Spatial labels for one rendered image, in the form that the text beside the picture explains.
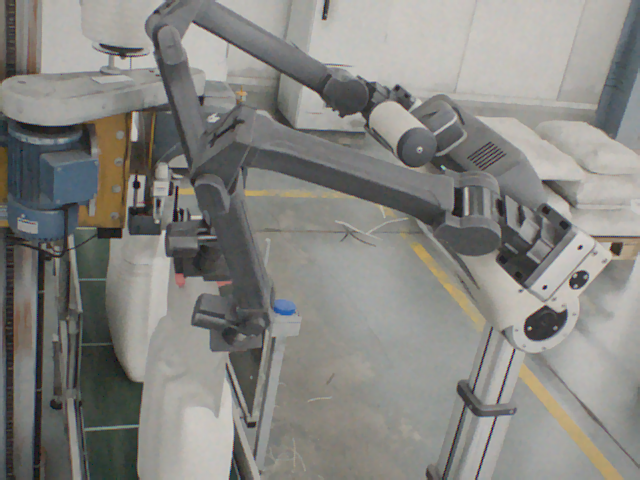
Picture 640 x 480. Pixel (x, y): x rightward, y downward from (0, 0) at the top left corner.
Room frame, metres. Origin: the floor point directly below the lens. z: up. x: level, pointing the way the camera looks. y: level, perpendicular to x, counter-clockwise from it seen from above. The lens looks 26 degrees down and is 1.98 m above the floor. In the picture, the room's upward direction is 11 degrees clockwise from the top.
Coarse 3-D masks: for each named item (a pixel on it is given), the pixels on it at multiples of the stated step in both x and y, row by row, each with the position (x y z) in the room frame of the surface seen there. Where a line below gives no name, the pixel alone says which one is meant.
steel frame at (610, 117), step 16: (624, 32) 7.28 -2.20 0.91; (624, 48) 7.31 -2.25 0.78; (624, 64) 7.30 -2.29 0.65; (608, 80) 7.28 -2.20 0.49; (624, 80) 7.24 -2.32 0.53; (608, 96) 7.30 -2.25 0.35; (624, 96) 7.18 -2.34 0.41; (608, 112) 7.30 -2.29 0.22; (624, 112) 6.97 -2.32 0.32; (608, 128) 7.24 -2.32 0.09; (624, 128) 6.98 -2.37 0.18; (624, 144) 6.97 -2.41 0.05
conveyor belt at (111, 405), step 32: (96, 256) 2.82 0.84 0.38; (96, 288) 2.59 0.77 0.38; (96, 320) 2.38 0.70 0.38; (96, 352) 2.20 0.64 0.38; (96, 384) 2.04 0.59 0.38; (128, 384) 2.07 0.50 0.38; (96, 416) 1.90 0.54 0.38; (128, 416) 1.93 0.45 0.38; (96, 448) 1.77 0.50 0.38; (128, 448) 1.79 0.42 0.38
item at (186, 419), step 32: (192, 288) 1.73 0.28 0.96; (160, 320) 1.77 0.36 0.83; (160, 352) 1.64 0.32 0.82; (192, 352) 1.54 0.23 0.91; (224, 352) 1.43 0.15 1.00; (160, 384) 1.58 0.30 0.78; (192, 384) 1.52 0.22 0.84; (224, 384) 1.40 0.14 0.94; (160, 416) 1.52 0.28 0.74; (192, 416) 1.47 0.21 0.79; (224, 416) 1.49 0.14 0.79; (160, 448) 1.49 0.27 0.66; (192, 448) 1.45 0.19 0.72; (224, 448) 1.49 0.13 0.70
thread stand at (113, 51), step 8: (96, 48) 1.67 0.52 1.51; (104, 48) 1.67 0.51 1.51; (112, 48) 1.68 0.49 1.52; (120, 48) 1.69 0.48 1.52; (128, 48) 1.70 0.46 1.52; (136, 48) 1.71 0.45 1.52; (144, 48) 1.74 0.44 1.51; (112, 56) 1.83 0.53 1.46; (120, 56) 1.67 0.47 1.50; (128, 56) 1.66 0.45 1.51; (136, 56) 1.67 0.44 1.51; (112, 64) 1.83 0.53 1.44; (104, 72) 1.81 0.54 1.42; (112, 72) 1.81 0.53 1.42; (120, 72) 1.83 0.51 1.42
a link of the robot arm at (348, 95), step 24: (168, 0) 1.56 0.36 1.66; (192, 0) 1.52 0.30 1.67; (168, 24) 1.50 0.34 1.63; (216, 24) 1.55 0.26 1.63; (240, 24) 1.57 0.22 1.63; (240, 48) 1.58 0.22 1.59; (264, 48) 1.59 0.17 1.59; (288, 48) 1.61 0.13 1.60; (288, 72) 1.61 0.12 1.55; (312, 72) 1.63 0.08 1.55; (336, 96) 1.62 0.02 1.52; (360, 96) 1.64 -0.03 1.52
